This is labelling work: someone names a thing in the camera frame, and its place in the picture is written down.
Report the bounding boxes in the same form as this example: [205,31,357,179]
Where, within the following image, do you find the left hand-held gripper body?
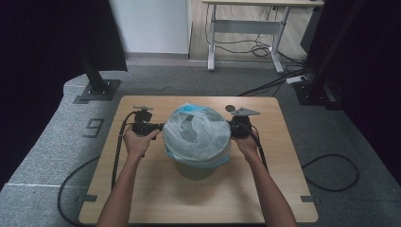
[131,106,159,137]

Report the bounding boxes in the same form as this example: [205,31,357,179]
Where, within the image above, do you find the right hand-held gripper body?
[228,107,262,140]

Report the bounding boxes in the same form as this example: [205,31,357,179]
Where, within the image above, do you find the white plastic bag blue band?
[162,102,233,169]

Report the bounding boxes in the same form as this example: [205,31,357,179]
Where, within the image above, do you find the green plastic bin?
[173,159,218,182]

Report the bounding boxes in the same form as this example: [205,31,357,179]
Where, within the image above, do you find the person's left hand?
[122,127,161,161]

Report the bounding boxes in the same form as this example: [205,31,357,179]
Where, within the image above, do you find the person's right hand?
[231,130,261,161]

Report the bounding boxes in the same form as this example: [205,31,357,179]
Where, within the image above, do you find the black stand base left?
[73,53,122,105]

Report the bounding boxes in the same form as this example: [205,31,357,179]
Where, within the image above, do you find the white power strip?
[286,75,308,85]

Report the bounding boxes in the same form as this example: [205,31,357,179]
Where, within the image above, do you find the black metal stand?
[292,0,367,111]

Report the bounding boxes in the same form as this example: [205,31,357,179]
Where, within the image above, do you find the black curtain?
[301,0,401,183]
[0,0,129,190]

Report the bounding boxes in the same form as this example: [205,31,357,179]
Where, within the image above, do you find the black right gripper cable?
[241,123,269,172]

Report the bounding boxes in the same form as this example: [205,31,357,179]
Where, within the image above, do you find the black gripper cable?
[241,123,269,172]
[111,111,137,190]

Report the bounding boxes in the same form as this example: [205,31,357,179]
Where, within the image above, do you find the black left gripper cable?
[111,111,137,190]

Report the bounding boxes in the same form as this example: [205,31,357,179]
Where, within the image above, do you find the black floor cable bundle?
[237,51,316,97]

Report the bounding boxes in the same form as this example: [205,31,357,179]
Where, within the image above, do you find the black cables under desk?
[204,4,308,60]

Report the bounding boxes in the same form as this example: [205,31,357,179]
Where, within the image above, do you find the white desk frame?
[201,0,325,74]

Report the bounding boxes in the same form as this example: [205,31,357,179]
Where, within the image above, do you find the black floor cable loop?
[302,153,360,193]
[57,155,101,227]

